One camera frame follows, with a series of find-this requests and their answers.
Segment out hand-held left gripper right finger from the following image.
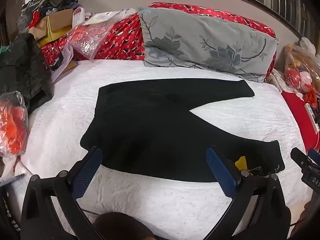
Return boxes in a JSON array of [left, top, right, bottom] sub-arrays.
[[202, 145, 292, 240]]

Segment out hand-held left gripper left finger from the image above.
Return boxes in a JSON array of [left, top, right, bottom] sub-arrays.
[[21, 146, 103, 240]]

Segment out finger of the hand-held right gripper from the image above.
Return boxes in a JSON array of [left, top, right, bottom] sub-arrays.
[[290, 147, 311, 167], [308, 148, 320, 162]]

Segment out black pants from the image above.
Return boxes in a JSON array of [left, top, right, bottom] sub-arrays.
[[80, 78, 286, 183]]

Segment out yellow tag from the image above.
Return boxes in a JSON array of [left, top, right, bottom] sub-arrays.
[[235, 156, 248, 172]]

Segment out white power strip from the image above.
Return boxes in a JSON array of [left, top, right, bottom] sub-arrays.
[[303, 102, 320, 133]]

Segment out red bed sheet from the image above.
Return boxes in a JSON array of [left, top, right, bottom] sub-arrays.
[[281, 90, 318, 153]]

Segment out white textured bed blanket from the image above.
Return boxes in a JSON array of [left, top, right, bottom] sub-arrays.
[[15, 59, 318, 235]]

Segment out doll in clear plastic bag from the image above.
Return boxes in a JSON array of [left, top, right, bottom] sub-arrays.
[[283, 37, 320, 103]]

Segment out plastic bag with orange contents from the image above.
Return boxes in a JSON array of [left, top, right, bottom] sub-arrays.
[[0, 91, 29, 158]]

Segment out dark green cloth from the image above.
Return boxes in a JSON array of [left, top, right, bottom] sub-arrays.
[[0, 33, 54, 114]]

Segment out grey floral pillow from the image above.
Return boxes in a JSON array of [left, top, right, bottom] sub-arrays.
[[136, 6, 278, 83]]

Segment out red floral quilt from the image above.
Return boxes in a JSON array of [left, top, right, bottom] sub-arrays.
[[40, 2, 277, 79]]

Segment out clear plastic bag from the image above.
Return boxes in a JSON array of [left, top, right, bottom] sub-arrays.
[[67, 20, 117, 60]]

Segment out white paper packet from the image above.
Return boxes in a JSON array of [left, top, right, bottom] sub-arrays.
[[82, 8, 139, 27]]

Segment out white bottle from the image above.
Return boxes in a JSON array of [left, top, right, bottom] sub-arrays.
[[72, 7, 85, 27]]

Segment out window with metal bars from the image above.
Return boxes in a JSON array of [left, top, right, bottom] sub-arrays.
[[220, 0, 320, 39]]

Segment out cardboard box with clothes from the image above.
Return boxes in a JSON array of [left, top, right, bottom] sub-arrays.
[[17, 0, 83, 32]]

